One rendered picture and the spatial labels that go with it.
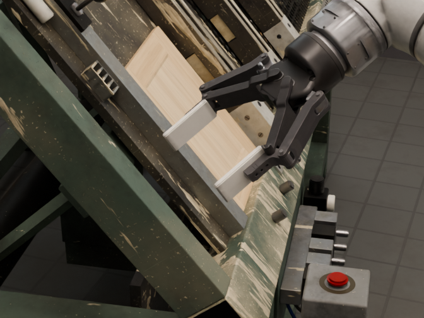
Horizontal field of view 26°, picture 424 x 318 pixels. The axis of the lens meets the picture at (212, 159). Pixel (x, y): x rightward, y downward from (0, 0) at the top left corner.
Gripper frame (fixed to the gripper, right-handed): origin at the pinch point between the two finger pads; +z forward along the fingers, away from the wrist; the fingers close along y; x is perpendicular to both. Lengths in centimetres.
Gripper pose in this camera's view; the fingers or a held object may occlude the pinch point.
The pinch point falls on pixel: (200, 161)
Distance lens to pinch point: 110.0
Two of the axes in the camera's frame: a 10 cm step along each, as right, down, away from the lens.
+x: 4.6, 6.2, 6.3
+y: 4.7, 4.4, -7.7
